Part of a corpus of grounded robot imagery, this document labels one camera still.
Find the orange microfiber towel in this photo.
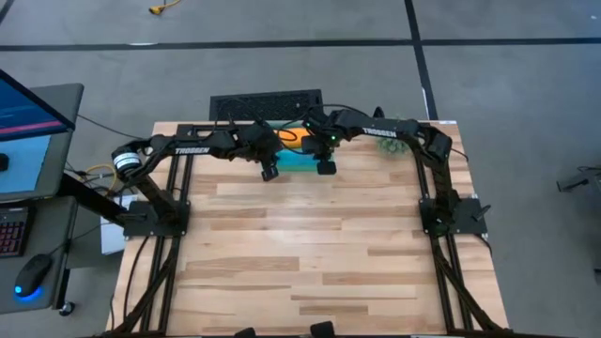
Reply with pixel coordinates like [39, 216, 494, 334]
[276, 127, 312, 151]

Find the blue microfiber towel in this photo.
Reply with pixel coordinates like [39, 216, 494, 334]
[275, 148, 326, 173]

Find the teal translucent plastic basket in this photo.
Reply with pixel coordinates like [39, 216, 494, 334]
[265, 119, 335, 174]

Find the small green artificial plant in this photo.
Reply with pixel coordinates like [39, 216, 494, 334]
[377, 116, 414, 156]

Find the white box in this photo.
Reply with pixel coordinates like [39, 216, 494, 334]
[100, 194, 140, 255]

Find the black monitor with dark screen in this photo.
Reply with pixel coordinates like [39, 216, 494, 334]
[0, 69, 76, 142]

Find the grey desk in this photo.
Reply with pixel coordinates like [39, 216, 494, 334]
[0, 194, 79, 315]

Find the black computer mouse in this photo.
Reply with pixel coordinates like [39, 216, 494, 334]
[13, 253, 54, 301]

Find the black keyboard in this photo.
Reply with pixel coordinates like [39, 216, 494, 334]
[0, 206, 29, 258]

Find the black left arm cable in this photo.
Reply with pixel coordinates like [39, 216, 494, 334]
[213, 96, 271, 131]

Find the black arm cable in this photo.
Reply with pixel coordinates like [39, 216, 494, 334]
[213, 96, 271, 131]
[276, 102, 377, 142]

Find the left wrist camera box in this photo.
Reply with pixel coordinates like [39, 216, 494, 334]
[260, 162, 281, 183]

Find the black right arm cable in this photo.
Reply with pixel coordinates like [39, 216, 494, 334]
[276, 102, 377, 142]

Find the black floor cable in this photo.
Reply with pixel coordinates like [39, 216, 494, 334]
[77, 114, 151, 142]

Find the yellow floor cable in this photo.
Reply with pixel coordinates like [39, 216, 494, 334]
[83, 162, 118, 196]

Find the yellow cable plug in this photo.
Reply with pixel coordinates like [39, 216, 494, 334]
[148, 0, 182, 15]

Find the black floor stand with cables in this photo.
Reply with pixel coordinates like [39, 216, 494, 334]
[556, 166, 601, 193]

